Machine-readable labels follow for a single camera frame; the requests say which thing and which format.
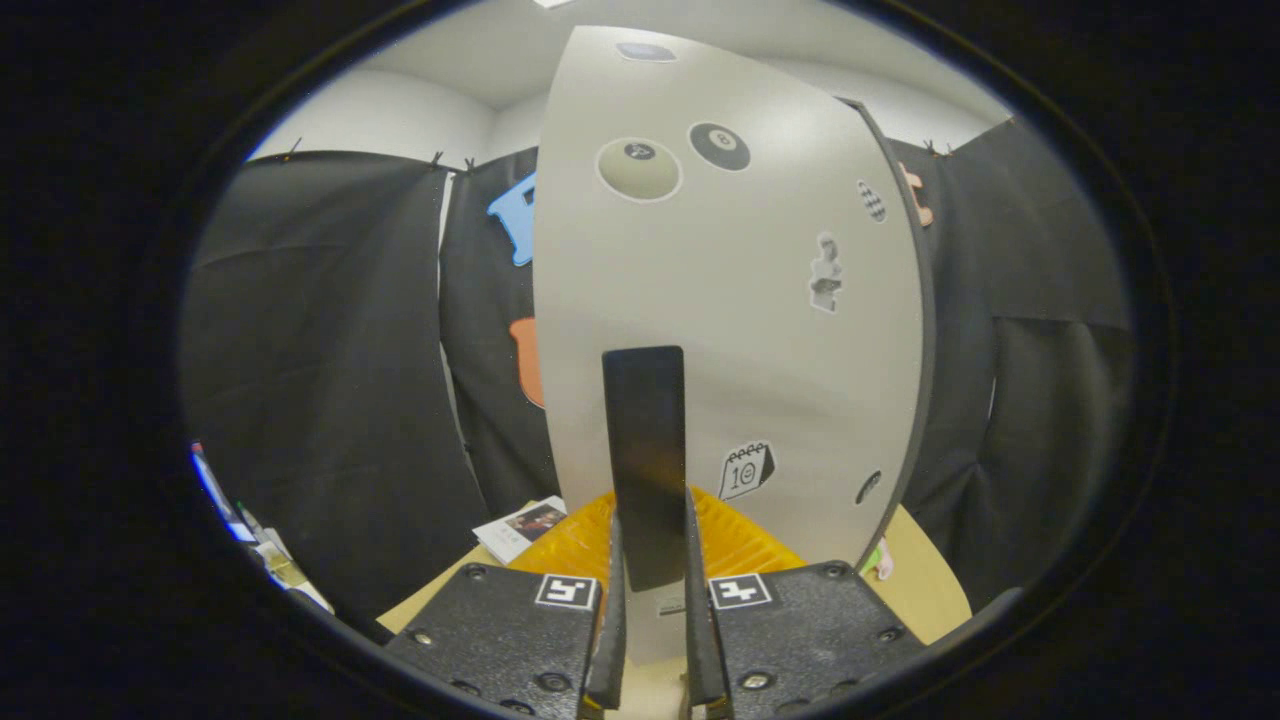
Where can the blue white printed item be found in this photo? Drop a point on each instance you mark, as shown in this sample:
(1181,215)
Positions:
(275,565)

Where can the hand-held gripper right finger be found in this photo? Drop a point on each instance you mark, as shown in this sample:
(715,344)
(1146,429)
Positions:
(700,650)

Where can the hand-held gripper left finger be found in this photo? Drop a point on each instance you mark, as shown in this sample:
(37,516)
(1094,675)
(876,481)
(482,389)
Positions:
(610,650)

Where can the white book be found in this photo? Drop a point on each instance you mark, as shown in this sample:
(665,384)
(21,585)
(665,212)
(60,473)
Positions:
(520,525)

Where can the black backdrop cloth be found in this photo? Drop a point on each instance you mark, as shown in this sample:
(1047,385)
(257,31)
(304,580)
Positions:
(320,350)

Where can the dark grey shoe cabinet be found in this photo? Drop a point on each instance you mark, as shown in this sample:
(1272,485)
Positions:
(929,330)

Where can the green and pink plush toy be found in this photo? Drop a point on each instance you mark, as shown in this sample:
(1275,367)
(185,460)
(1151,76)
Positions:
(880,560)

